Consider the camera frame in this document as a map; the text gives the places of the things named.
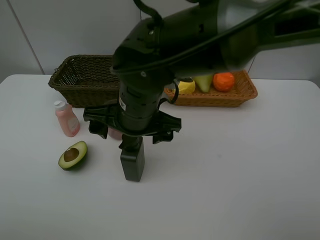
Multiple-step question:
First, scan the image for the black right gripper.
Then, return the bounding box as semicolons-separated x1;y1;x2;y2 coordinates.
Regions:
83;74;181;144

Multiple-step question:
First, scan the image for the yellow lemon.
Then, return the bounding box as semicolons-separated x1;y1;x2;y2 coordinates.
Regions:
174;77;196;94

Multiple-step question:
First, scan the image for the green red pear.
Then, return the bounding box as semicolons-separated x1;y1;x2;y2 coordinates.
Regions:
192;74;213;93

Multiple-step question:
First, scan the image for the orange fruit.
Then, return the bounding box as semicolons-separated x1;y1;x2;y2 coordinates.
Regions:
212;72;235;92

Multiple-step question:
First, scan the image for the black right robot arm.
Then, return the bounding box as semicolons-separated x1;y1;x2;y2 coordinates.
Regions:
83;0;320;143

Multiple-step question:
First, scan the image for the translucent pink cup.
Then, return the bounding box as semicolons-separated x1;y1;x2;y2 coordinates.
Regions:
108;127;123;141

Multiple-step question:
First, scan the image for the black pump dispenser bottle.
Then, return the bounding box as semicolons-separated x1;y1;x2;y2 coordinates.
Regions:
119;134;145;182

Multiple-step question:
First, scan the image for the halved avocado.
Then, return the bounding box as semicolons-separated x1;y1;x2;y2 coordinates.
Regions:
58;141;88;171

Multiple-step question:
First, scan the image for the pink bottle white cap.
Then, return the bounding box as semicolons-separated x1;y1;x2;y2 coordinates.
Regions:
54;100;80;137

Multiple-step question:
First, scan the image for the dark brown wicker basket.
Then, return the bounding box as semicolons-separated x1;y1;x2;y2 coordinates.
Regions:
48;55;119;108

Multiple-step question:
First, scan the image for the orange wicker basket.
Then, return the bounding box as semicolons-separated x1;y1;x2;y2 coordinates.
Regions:
174;70;258;108

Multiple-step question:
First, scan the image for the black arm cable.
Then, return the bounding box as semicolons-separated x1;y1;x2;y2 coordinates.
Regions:
111;0;296;105

